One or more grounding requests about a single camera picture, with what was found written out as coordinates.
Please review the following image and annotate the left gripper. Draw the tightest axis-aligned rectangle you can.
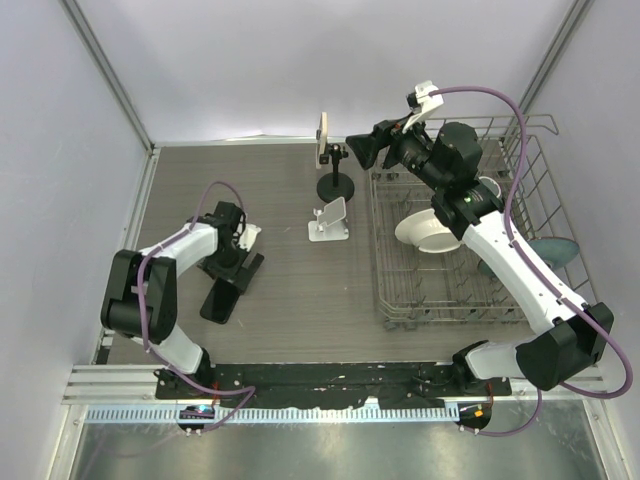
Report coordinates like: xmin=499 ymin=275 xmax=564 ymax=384
xmin=199 ymin=239 xmax=263 ymax=293

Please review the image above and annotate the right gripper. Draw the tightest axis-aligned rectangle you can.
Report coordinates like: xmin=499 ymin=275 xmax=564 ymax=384
xmin=347 ymin=109 xmax=450 ymax=193

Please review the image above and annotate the black phone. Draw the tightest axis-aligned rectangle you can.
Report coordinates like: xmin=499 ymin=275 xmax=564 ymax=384
xmin=199 ymin=279 xmax=241 ymax=325

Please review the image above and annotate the black round-base phone stand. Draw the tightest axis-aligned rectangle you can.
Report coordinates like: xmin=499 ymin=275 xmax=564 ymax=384
xmin=316 ymin=144 xmax=355 ymax=203

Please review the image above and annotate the silver folding phone stand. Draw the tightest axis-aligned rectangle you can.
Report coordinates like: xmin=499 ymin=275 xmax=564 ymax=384
xmin=308 ymin=196 xmax=350 ymax=243

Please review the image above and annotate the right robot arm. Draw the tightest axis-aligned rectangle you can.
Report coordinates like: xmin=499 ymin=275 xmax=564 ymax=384
xmin=346 ymin=120 xmax=614 ymax=395

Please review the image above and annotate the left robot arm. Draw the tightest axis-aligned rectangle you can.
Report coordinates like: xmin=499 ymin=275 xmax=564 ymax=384
xmin=100 ymin=201 xmax=264 ymax=399

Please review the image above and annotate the white bowl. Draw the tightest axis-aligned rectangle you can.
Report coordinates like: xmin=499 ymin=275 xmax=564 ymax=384
xmin=394 ymin=208 xmax=462 ymax=254

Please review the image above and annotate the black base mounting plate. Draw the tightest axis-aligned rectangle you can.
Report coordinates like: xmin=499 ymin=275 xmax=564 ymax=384
xmin=155 ymin=360 xmax=512 ymax=410

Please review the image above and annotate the blue-green plate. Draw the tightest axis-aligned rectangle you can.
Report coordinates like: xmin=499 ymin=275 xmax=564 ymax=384
xmin=477 ymin=236 xmax=581 ymax=279

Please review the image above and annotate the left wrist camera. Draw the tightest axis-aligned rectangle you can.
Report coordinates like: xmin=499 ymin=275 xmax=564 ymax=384
xmin=238 ymin=224 xmax=262 ymax=252

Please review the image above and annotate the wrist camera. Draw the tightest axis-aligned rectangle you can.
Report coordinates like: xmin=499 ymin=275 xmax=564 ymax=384
xmin=238 ymin=224 xmax=262 ymax=252
xmin=402 ymin=81 xmax=444 ymax=133

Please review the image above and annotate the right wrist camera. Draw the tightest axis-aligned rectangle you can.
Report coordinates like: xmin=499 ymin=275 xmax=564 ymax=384
xmin=402 ymin=81 xmax=444 ymax=133

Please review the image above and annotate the metal wire dish rack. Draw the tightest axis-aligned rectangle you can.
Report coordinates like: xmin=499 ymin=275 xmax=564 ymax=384
xmin=349 ymin=119 xmax=588 ymax=332

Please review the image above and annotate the white slotted cable duct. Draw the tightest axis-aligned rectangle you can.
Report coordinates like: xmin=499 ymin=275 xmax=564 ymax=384
xmin=85 ymin=403 xmax=459 ymax=425

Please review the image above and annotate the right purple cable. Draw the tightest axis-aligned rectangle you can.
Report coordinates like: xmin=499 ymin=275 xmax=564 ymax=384
xmin=427 ymin=85 xmax=635 ymax=437

